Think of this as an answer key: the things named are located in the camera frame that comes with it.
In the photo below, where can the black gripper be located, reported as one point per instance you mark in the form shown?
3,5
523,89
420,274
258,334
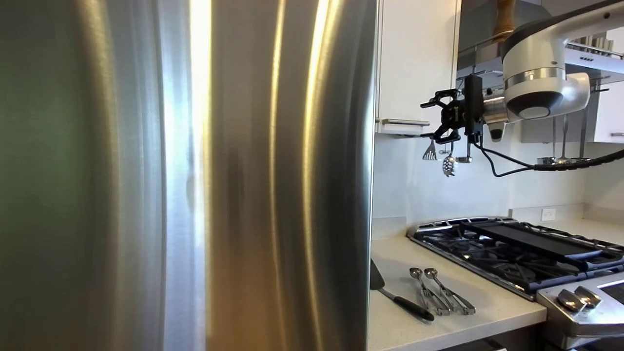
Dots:
471,102

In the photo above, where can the metal cupboard door handle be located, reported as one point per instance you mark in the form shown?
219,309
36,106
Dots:
405,122

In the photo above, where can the white cupboard door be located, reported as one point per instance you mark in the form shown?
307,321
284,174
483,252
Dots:
418,46

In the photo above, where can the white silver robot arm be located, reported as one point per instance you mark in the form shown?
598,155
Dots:
533,63

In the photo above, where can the hanging metal utensils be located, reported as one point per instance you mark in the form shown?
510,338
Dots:
449,161

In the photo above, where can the black cast iron grate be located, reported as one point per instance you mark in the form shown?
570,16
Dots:
516,268

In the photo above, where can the black griddle plate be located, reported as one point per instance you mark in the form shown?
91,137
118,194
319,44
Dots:
557,246

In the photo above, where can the silver ice cream scoop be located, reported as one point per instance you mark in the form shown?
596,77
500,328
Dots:
463,305
428,295

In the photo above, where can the stainless steel gas stove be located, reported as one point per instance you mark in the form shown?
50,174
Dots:
572,330

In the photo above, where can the left silver stove knob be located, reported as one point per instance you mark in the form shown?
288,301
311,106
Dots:
566,299

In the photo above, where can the silver stove knob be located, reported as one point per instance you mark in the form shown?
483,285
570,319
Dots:
566,299
588,297

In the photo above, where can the right silver stove knob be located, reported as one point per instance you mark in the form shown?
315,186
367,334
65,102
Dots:
588,297

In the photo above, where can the stainless steel refrigerator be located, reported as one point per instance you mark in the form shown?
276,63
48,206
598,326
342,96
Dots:
186,174

